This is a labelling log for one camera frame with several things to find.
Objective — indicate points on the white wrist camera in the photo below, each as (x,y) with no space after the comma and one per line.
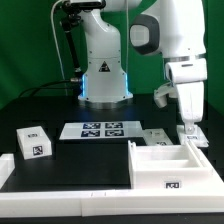
(162,93)

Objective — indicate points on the small white cabinet top block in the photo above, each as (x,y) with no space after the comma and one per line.
(33,142)

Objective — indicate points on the white cabinet door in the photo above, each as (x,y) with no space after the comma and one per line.
(197,137)
(155,137)

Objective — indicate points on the white cabinet body box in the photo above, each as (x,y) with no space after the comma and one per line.
(162,167)

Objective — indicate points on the white left fence piece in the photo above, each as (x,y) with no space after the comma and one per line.
(7,166)

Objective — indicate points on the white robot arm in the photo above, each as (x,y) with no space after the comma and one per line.
(172,28)

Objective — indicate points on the white marker sheet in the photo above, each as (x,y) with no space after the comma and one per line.
(101,130)

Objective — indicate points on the white fence rail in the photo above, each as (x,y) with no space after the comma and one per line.
(205,176)
(110,202)

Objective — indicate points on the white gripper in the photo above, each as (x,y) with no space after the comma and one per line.
(191,103)

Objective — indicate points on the white front fence rail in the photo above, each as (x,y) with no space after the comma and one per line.
(110,202)

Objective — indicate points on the white right fence rail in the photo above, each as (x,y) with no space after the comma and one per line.
(205,176)

